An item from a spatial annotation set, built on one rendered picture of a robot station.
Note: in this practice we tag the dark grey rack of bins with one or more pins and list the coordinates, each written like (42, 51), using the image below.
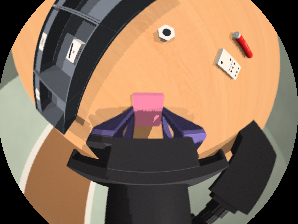
(56, 70)

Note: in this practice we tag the white domino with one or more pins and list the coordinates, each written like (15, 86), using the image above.
(225, 61)

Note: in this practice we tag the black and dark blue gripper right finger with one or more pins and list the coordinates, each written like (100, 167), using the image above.
(181, 127)

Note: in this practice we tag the white hex nut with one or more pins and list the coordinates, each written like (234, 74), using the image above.
(166, 32)

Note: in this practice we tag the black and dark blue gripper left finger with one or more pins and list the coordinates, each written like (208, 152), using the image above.
(115, 126)

